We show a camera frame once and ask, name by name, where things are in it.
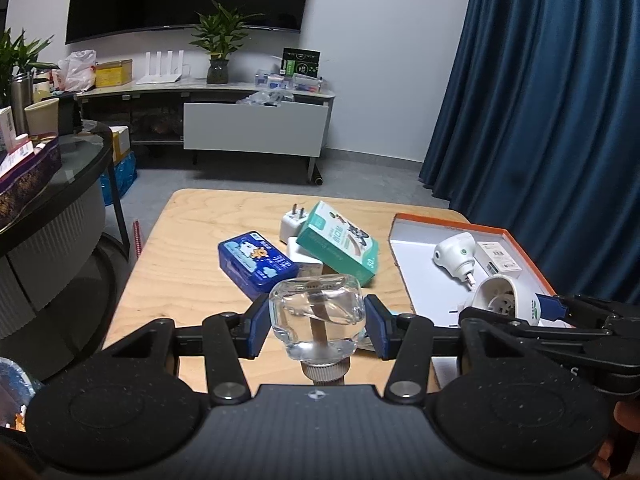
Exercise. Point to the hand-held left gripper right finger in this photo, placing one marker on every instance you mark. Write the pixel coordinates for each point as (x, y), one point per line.
(376, 327)

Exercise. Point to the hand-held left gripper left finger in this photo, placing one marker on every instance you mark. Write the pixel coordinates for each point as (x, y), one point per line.
(260, 327)

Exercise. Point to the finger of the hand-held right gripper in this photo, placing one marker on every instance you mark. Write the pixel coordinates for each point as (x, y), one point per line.
(550, 307)
(505, 325)

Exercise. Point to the clear glass liquid bottle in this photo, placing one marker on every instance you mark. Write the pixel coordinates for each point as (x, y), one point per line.
(316, 317)

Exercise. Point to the blue tin box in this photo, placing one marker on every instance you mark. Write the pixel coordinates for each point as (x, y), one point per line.
(252, 262)

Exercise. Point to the orange-rimmed white box lid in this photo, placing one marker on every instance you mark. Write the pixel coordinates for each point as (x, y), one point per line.
(417, 270)

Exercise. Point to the green bandage box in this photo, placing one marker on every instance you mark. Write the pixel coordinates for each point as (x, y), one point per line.
(337, 245)

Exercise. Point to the small white labelled box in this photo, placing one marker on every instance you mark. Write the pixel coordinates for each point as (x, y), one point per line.
(497, 257)

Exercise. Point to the large white plug charger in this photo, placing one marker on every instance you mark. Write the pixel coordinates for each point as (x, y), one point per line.
(302, 262)

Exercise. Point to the white plug-in device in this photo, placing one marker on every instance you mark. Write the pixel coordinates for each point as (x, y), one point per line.
(452, 255)

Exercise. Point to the small white plug charger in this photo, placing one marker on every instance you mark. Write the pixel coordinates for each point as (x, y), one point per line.
(291, 222)

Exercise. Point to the red stick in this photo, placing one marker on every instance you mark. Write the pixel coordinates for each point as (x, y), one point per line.
(137, 237)

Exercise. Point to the black tube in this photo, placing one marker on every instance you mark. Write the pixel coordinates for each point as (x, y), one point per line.
(318, 176)

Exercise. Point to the white cabinet drawer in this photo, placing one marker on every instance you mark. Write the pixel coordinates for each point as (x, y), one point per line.
(255, 130)

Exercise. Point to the blue curtain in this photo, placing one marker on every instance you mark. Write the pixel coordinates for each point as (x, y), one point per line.
(540, 110)

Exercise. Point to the blue wrapped bottle pack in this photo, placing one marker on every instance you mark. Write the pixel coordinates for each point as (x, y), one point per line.
(120, 180)

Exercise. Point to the round dark glass table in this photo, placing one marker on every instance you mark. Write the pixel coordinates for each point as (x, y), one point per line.
(60, 240)

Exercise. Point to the crumpled clear plastic wrap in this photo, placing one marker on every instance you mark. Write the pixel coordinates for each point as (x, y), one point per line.
(262, 99)

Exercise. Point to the white and yellow carton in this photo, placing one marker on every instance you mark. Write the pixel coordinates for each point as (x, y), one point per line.
(120, 142)

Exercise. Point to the clear plastic storage boxes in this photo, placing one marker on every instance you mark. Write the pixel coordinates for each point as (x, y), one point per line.
(285, 82)

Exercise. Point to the crinkled printed plastic bag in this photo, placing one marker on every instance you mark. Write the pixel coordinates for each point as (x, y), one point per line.
(15, 390)

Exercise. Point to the grey television cabinet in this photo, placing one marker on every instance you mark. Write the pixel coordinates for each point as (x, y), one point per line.
(150, 95)

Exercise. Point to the black and green box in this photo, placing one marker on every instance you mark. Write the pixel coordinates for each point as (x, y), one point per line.
(300, 62)

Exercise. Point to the white router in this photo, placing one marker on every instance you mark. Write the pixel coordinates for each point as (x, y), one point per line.
(159, 77)

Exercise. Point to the purple patterned box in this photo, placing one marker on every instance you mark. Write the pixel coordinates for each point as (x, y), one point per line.
(27, 182)

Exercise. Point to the black desk item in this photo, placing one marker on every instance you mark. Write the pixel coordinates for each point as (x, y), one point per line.
(69, 115)

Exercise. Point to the yellow box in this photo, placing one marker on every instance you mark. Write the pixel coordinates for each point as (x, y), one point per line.
(114, 74)

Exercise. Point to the potted green plant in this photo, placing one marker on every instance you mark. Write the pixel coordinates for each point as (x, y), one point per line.
(220, 35)

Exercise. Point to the beige cup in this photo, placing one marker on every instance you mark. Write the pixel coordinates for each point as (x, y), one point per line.
(42, 117)

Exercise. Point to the pink and white boxes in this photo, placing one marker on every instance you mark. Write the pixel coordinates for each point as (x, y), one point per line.
(12, 142)

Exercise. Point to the white plastic bag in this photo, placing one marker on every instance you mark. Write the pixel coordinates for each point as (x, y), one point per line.
(77, 72)

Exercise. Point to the steel thermos bottle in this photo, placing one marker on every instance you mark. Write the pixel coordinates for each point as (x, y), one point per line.
(21, 102)

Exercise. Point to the leafy green plant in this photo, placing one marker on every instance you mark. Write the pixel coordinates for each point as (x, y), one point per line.
(17, 57)

